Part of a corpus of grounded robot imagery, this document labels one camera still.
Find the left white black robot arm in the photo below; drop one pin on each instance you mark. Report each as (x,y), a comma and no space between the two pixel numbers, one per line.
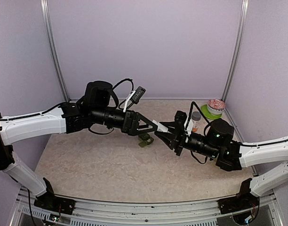
(99,105)

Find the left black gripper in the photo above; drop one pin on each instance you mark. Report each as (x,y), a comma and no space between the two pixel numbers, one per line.
(132,118)

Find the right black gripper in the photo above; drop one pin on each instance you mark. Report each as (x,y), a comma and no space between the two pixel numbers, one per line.
(178,145)

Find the front aluminium rail base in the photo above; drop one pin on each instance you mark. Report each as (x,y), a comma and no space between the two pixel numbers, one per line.
(102,213)

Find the right aluminium frame post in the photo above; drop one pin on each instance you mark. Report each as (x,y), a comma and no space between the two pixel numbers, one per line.
(237,48)

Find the green saucer plate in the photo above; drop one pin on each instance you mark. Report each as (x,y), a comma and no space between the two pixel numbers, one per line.
(208,115)

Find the left aluminium frame post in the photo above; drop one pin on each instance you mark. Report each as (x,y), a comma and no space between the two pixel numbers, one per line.
(53,51)

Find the green weekly pill organizer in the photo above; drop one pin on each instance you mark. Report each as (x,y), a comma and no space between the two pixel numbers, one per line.
(145,140)

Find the red patterned white bowl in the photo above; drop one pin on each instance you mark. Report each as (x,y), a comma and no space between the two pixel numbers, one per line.
(216,106)

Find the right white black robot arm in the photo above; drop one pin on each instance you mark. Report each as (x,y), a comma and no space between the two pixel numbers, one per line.
(230,155)

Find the aluminium frame post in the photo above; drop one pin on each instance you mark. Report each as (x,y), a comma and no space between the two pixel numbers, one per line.
(53,51)
(237,48)

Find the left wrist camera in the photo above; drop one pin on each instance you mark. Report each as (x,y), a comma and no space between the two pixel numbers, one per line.
(139,92)

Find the small white pill bottle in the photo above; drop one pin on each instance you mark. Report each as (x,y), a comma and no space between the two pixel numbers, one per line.
(160,127)

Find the orange grey-capped supplement bottle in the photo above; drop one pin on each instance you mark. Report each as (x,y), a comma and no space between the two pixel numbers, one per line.
(195,117)

